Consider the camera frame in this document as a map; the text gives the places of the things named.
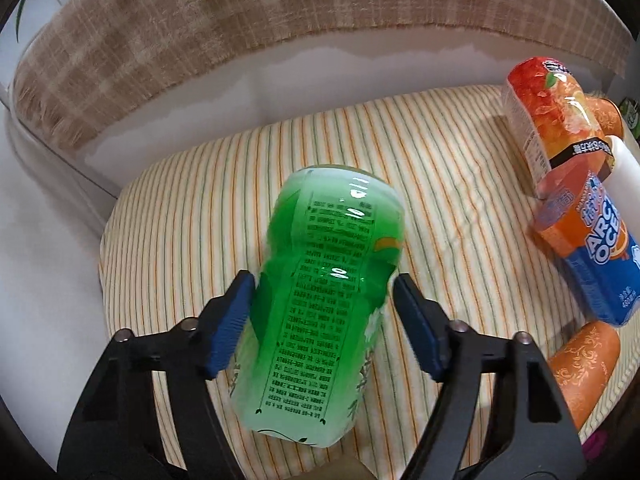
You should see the green plastic bottle cup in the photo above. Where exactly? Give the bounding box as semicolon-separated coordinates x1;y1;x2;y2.
231;165;405;448

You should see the near orange cup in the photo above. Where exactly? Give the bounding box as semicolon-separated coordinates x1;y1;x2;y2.
548;321;620;430

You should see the orange cup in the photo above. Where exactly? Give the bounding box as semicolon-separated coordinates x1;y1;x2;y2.
548;321;620;430
586;96;624;139

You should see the white paper cup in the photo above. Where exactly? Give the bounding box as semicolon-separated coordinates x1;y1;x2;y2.
604;136;640;242

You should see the far orange cup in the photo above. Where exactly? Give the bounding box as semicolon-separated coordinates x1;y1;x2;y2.
586;96;624;139

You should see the striped yellow bed cover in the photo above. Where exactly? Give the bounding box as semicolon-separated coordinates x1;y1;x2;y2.
98;83;640;480

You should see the plaid brown blanket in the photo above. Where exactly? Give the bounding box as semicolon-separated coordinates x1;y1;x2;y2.
13;0;631;153

